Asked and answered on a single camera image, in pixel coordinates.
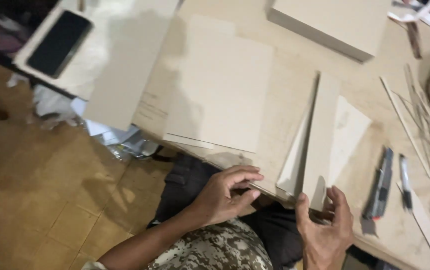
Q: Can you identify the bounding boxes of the camouflage shirt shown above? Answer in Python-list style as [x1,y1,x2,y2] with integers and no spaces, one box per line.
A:
[82,217,274,270]

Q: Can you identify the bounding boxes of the large beige cardboard sheet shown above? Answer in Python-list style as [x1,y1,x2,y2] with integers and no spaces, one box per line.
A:
[162,14,274,154]

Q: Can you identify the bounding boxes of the person's right hand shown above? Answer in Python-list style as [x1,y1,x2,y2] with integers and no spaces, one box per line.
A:
[295,185,355,270]

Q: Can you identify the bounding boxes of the person's left hand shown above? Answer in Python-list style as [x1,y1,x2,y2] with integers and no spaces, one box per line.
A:
[189,165,265,227]

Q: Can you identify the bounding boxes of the heap of white plastic bags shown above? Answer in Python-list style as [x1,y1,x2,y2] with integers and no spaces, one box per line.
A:
[6,73,159,160]

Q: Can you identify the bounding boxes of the beige cardboard panel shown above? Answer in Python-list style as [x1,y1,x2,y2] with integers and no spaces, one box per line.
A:
[83,0,180,132]

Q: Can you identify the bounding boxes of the black and white pen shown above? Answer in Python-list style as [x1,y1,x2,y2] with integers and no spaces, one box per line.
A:
[399,154,414,211]

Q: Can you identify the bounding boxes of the white triangular cardboard piece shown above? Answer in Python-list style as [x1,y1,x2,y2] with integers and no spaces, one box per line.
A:
[276,98,315,197]

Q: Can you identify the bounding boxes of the black trousers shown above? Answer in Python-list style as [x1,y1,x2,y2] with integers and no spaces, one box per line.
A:
[147,154,306,270]

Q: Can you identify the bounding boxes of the white scissors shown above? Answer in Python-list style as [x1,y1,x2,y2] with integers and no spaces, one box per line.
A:
[387,0,430,38]

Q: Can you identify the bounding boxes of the long thin cardboard strip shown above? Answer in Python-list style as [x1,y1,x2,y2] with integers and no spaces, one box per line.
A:
[379,76,430,181]

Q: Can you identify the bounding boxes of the grey utility knife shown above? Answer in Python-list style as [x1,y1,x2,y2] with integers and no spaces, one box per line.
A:
[362,147,394,221]

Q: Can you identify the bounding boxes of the thick beige board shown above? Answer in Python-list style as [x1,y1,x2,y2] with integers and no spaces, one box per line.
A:
[267,0,393,63]

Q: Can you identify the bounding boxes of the black smartphone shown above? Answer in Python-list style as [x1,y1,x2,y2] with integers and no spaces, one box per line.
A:
[26,10,94,79]

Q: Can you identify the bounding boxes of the narrow beige cardboard strip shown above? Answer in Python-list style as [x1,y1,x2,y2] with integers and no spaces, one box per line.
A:
[302,72,342,212]

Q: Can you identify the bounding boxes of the flat beige cardboard offcut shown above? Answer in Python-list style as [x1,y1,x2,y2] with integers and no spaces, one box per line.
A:
[396,181,430,268]

